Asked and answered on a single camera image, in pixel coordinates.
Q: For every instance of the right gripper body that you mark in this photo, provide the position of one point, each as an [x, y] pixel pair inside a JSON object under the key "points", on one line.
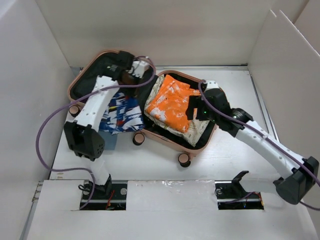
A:
{"points": [[203, 113]]}

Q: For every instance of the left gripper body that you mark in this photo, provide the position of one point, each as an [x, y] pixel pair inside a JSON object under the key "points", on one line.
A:
{"points": [[131, 91]]}

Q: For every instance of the cream green printed jacket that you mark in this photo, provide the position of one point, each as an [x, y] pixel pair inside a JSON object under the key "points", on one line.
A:
{"points": [[196, 127]]}

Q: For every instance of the pink suitcase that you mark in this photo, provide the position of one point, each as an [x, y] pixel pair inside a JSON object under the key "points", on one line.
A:
{"points": [[84, 84]]}

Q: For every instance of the orange white patterned garment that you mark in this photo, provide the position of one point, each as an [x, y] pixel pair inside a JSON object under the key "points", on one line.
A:
{"points": [[170, 104]]}

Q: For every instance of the blue white red shorts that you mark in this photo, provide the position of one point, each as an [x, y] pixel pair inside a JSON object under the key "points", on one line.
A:
{"points": [[122, 115]]}

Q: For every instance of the light blue denim garment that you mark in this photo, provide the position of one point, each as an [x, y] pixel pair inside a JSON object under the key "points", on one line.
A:
{"points": [[110, 140]]}

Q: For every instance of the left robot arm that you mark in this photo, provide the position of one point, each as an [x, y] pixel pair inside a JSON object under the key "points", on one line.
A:
{"points": [[82, 133]]}

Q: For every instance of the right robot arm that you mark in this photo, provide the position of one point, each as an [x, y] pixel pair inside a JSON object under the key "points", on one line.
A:
{"points": [[297, 173]]}

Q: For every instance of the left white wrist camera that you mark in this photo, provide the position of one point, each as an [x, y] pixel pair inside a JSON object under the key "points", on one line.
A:
{"points": [[139, 66]]}

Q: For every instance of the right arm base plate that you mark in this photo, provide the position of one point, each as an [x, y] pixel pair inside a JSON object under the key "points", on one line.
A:
{"points": [[232, 196]]}

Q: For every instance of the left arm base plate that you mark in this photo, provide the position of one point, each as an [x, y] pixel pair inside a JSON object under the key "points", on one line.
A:
{"points": [[115, 201]]}

